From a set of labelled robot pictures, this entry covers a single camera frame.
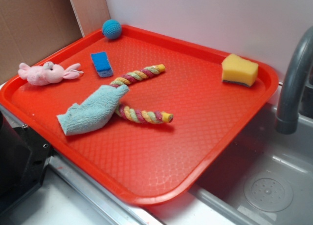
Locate grey sink basin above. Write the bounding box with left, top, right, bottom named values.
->
left=148, top=105, right=313, bottom=225

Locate pink plush bunny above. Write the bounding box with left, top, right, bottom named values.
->
left=18, top=62, right=84, bottom=86

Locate grey faucet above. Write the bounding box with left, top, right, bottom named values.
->
left=275, top=27, right=313, bottom=135

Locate multicolour twisted rope toy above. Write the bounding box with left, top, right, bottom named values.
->
left=110, top=64, right=174, bottom=124

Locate blue sponge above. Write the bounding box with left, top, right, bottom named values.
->
left=91, top=52, right=113, bottom=78

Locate yellow sponge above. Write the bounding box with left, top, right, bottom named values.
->
left=222, top=54, right=259, bottom=87

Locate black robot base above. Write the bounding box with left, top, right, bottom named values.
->
left=0, top=113, right=52, bottom=214

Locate light blue cloth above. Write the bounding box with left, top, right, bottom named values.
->
left=57, top=85, right=129, bottom=136

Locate brown cardboard panel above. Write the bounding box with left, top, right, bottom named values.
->
left=0, top=0, right=82, bottom=83

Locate blue crocheted ball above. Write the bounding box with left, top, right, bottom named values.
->
left=102, top=20, right=122, bottom=40

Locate red plastic tray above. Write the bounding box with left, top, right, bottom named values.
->
left=0, top=25, right=278, bottom=205

